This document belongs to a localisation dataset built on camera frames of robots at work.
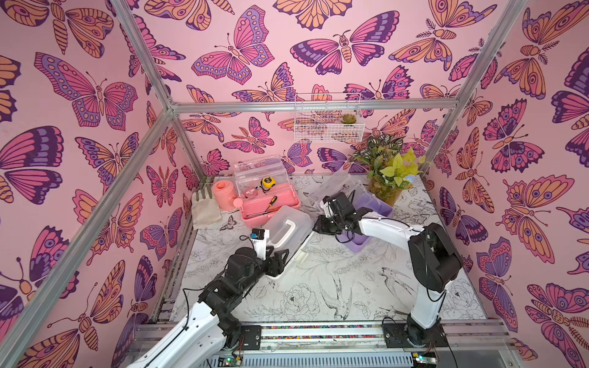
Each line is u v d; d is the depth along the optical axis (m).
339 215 0.72
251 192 1.02
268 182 1.06
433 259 0.49
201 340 0.59
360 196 1.03
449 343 0.72
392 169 0.92
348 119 0.93
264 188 1.06
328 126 1.06
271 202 1.09
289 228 0.84
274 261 0.65
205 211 1.06
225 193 1.00
